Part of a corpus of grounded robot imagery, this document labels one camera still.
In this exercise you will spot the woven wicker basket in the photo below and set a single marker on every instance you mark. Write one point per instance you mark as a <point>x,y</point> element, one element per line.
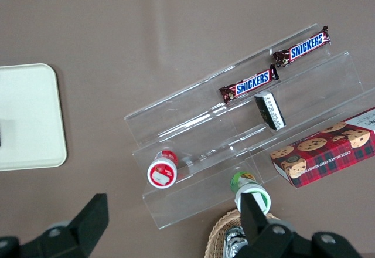
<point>218,237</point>

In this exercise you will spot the small black snack box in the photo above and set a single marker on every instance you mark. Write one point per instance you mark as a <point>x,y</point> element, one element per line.
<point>271,110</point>

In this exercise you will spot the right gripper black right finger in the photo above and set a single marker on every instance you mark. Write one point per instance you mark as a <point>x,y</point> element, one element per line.
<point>272,240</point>

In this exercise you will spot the clear acrylic tiered shelf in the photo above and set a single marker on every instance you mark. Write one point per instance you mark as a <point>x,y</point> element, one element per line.
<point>316,88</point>
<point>181,140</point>

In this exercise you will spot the red tartan cookie box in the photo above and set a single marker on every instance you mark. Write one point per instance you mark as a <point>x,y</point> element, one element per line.
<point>325,149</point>

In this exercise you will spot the red white-capped snack cup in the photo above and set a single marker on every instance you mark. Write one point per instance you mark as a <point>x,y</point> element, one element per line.
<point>162,170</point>

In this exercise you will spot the green white-capped snack cup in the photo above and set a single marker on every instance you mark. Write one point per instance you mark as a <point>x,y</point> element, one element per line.
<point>247,186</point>

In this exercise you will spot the cream plastic tray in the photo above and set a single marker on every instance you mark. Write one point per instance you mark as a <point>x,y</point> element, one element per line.
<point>29,117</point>

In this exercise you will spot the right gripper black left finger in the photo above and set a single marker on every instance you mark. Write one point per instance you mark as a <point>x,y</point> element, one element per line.
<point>76,237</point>

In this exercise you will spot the silver foil wrapped snack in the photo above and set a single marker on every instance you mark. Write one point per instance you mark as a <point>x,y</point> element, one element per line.
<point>234,241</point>

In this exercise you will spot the Snickers chocolate bar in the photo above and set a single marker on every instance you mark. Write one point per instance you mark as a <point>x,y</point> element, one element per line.
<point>252,84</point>
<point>304,47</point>

